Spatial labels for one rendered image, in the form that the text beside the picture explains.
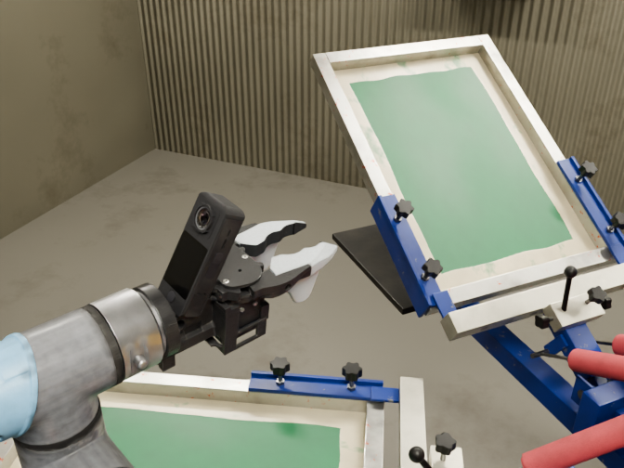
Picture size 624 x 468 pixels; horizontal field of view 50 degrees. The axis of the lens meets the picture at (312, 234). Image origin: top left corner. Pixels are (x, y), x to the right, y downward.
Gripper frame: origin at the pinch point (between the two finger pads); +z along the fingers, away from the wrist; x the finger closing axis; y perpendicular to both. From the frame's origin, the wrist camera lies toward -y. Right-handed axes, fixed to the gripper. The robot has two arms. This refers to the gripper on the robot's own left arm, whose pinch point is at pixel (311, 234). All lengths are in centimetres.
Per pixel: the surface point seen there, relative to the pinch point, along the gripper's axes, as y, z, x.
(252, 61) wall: 130, 232, -307
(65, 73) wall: 136, 121, -358
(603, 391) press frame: 61, 75, 17
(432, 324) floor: 181, 180, -87
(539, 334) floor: 175, 213, -48
